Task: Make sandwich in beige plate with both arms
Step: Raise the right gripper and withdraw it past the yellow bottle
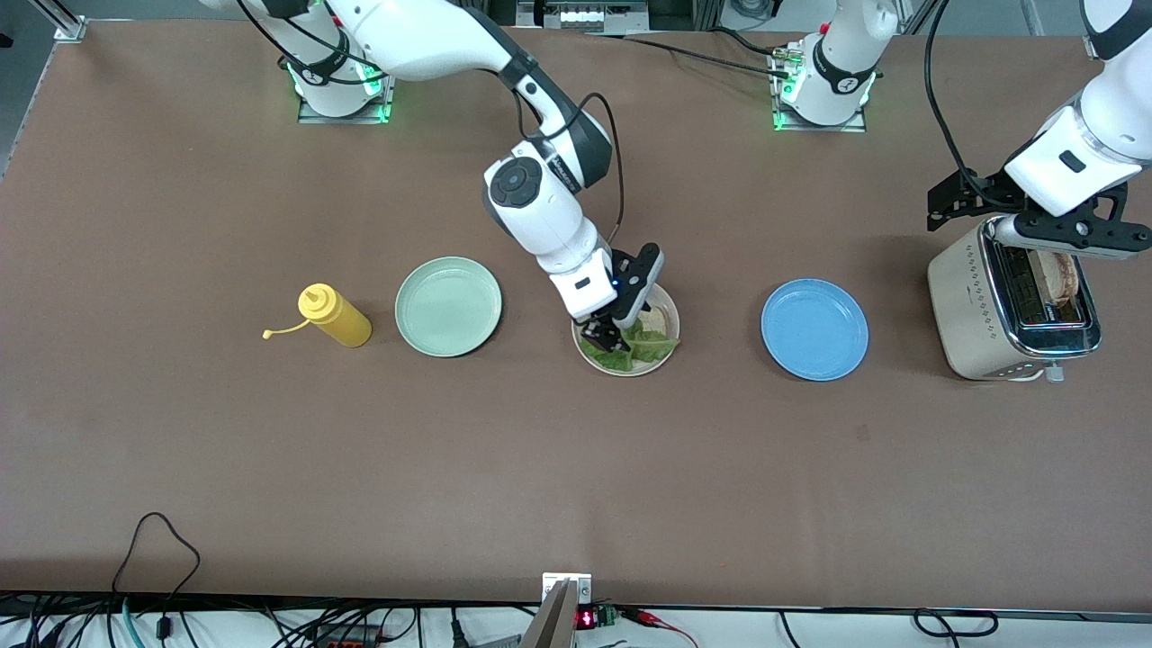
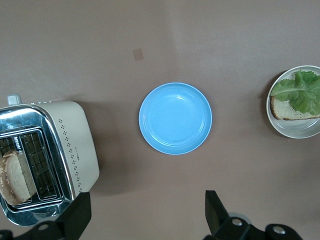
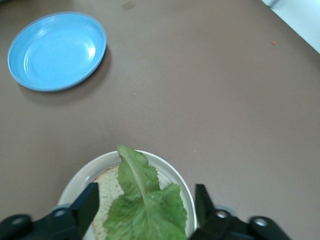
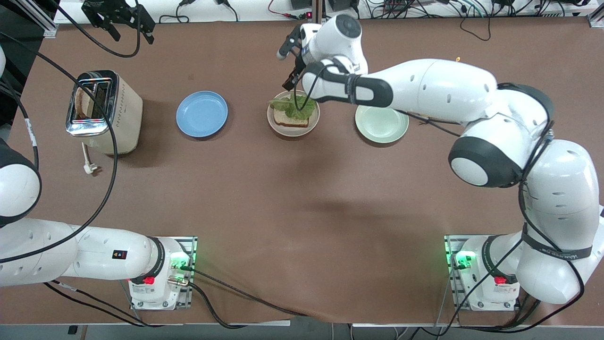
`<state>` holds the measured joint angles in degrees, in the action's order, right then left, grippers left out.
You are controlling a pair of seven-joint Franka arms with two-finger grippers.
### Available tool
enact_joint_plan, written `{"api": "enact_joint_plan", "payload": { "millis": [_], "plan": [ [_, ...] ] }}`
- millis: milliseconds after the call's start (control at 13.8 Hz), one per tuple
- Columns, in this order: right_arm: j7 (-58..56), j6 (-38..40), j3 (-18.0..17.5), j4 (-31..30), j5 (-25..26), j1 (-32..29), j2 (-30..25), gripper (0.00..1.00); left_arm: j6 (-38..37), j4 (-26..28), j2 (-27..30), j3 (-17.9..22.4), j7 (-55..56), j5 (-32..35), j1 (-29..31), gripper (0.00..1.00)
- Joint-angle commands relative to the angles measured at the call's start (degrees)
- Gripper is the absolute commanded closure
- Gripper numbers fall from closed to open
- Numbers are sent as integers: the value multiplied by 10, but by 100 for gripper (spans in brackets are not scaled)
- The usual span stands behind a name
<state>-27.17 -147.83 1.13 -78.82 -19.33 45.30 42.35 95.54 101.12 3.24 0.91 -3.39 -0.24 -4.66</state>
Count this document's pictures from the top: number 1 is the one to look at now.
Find red clip lead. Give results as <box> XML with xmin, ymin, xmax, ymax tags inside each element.
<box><xmin>625</xmin><ymin>607</ymin><xmax>698</xmax><ymax>648</ymax></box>

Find thin black looped cable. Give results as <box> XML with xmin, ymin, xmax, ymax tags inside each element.
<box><xmin>110</xmin><ymin>512</ymin><xmax>202</xmax><ymax>597</ymax></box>

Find blue plate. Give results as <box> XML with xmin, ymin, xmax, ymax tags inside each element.
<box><xmin>760</xmin><ymin>278</ymin><xmax>870</xmax><ymax>383</ymax></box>

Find beige plate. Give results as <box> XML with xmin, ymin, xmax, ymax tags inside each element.
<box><xmin>571</xmin><ymin>274</ymin><xmax>681</xmax><ymax>378</ymax></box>

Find small metal mounting bracket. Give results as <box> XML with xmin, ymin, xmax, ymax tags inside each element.
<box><xmin>542</xmin><ymin>572</ymin><xmax>593</xmax><ymax>606</ymax></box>

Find black coiled cable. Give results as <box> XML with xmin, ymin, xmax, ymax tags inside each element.
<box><xmin>913</xmin><ymin>609</ymin><xmax>1000</xmax><ymax>638</ymax></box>

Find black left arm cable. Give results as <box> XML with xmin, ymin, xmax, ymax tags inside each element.
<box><xmin>924</xmin><ymin>0</ymin><xmax>1027</xmax><ymax>203</ymax></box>

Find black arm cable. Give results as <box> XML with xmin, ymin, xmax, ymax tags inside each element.
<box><xmin>238</xmin><ymin>0</ymin><xmax>626</xmax><ymax>264</ymax></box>
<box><xmin>924</xmin><ymin>0</ymin><xmax>1027</xmax><ymax>203</ymax></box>

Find yellow squeeze bottle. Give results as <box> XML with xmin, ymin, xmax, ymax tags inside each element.
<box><xmin>262</xmin><ymin>283</ymin><xmax>373</xmax><ymax>349</ymax></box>

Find grey metal camera post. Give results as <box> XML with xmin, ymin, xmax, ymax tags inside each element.
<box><xmin>520</xmin><ymin>580</ymin><xmax>577</xmax><ymax>648</ymax></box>

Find green lettuce leaf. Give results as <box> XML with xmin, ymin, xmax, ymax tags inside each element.
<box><xmin>579</xmin><ymin>319</ymin><xmax>681</xmax><ymax>373</ymax></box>

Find black table cable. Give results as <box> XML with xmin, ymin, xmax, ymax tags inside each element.
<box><xmin>706</xmin><ymin>25</ymin><xmax>784</xmax><ymax>57</ymax></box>
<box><xmin>585</xmin><ymin>32</ymin><xmax>793</xmax><ymax>77</ymax></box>

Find light green plate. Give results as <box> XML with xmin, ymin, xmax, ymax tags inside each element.
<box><xmin>394</xmin><ymin>256</ymin><xmax>503</xmax><ymax>358</ymax></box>

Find black power unit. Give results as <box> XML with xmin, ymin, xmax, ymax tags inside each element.
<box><xmin>517</xmin><ymin>0</ymin><xmax>649</xmax><ymax>33</ymax></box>

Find beige chrome toaster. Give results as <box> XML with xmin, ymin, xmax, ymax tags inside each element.
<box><xmin>927</xmin><ymin>216</ymin><xmax>1103</xmax><ymax>383</ymax></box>

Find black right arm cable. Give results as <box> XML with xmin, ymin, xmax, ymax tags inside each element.
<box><xmin>238</xmin><ymin>0</ymin><xmax>626</xmax><ymax>264</ymax></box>

